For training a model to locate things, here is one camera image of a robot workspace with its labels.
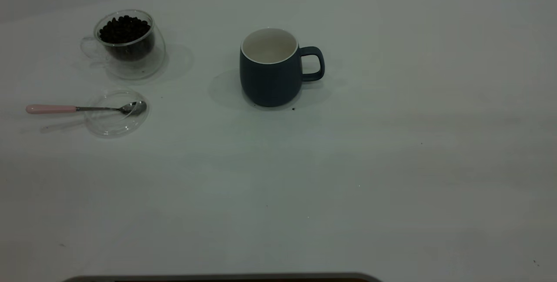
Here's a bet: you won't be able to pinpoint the clear glass lid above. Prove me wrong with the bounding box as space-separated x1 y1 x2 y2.
84 88 150 138

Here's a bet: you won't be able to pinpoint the dark blue grey ceramic mug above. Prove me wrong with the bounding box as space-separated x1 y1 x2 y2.
239 27 325 107

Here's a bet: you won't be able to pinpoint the pink handled metal spoon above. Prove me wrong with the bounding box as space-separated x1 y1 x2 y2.
25 101 148 117

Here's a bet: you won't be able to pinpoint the dark coffee beans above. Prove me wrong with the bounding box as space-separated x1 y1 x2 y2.
97 14 155 60

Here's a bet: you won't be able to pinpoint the clear double wall glass cup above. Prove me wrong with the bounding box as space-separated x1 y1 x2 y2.
80 9 167 81

